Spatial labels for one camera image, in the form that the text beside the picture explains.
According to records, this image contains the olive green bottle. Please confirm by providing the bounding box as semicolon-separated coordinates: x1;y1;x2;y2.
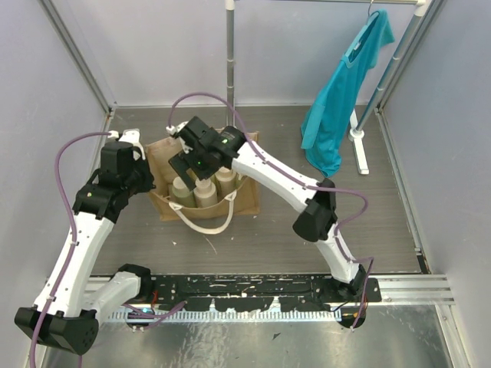
171;176;196;208

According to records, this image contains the cream labelled tall bottle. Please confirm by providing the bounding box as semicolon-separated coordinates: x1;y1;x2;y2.
215;167;237;197

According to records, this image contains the cream short bottle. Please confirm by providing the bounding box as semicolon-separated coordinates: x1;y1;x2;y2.
193;179;218;209

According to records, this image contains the tan canvas tote bag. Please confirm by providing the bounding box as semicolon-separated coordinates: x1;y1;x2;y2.
147;138;260;235

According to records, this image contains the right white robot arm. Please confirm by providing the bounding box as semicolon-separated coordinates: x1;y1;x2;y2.
166;117;368;302

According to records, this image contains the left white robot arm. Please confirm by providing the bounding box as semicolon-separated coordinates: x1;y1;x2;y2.
14;138;154;356

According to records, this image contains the teal t-shirt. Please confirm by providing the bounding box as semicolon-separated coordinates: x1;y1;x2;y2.
301;9;395;177

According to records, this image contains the metal clothes rack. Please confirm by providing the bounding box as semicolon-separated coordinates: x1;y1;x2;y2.
224;0;432;176

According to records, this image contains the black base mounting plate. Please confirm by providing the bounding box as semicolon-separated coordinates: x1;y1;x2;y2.
132;274;381;327

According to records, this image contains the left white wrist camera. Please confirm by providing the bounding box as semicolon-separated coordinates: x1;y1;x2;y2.
108;129;147;160

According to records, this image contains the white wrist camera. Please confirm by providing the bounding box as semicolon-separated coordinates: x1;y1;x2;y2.
166;121;188;137
108;129;147;160

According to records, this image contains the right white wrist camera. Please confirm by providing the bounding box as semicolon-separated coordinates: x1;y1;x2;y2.
166;121;188;137

